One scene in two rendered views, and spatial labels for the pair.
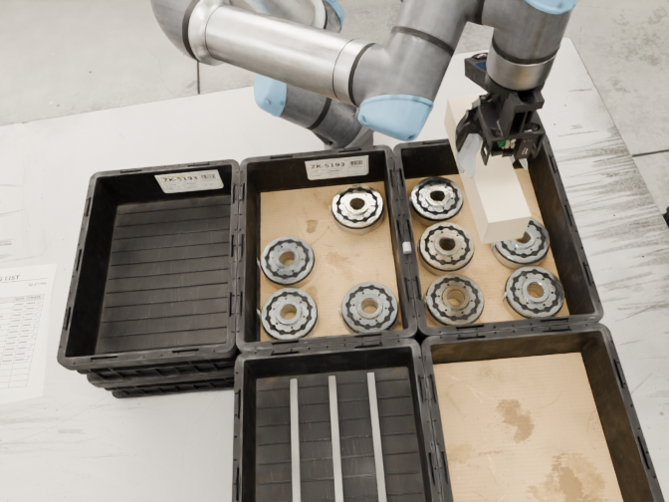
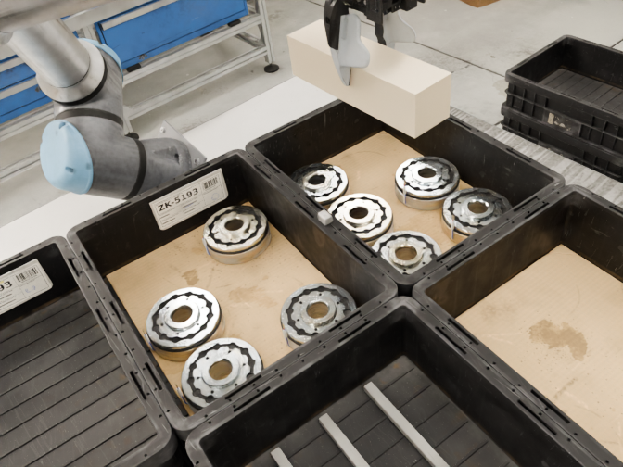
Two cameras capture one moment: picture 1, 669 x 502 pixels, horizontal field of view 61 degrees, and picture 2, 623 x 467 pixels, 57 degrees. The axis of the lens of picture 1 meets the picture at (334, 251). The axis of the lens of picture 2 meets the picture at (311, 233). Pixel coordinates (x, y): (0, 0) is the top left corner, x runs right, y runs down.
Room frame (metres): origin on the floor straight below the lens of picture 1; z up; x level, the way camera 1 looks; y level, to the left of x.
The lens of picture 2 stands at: (-0.01, 0.20, 1.47)
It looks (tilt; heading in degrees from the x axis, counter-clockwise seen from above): 44 degrees down; 328
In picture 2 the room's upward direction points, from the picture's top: 9 degrees counter-clockwise
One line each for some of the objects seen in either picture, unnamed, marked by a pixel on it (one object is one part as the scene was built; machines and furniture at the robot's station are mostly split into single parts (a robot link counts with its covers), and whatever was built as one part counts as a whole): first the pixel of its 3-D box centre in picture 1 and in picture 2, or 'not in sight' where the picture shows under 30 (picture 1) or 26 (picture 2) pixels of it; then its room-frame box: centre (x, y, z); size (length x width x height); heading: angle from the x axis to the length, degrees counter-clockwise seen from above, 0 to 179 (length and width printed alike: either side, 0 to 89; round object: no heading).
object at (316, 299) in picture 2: (369, 306); (318, 310); (0.40, -0.05, 0.86); 0.05 x 0.05 x 0.01
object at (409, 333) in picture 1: (321, 241); (218, 263); (0.52, 0.02, 0.92); 0.40 x 0.30 x 0.02; 176
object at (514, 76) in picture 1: (523, 57); not in sight; (0.49, -0.25, 1.32); 0.08 x 0.08 x 0.05
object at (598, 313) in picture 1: (487, 226); (391, 167); (0.50, -0.28, 0.92); 0.40 x 0.30 x 0.02; 176
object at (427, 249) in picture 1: (446, 245); (359, 216); (0.50, -0.21, 0.86); 0.10 x 0.10 x 0.01
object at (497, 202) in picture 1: (483, 165); (363, 73); (0.51, -0.25, 1.08); 0.24 x 0.06 x 0.06; 1
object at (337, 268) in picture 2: (323, 254); (226, 288); (0.52, 0.02, 0.87); 0.40 x 0.30 x 0.11; 176
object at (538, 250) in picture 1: (521, 238); (426, 176); (0.49, -0.35, 0.86); 0.10 x 0.10 x 0.01
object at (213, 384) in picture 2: (288, 312); (221, 370); (0.41, 0.10, 0.86); 0.05 x 0.05 x 0.01
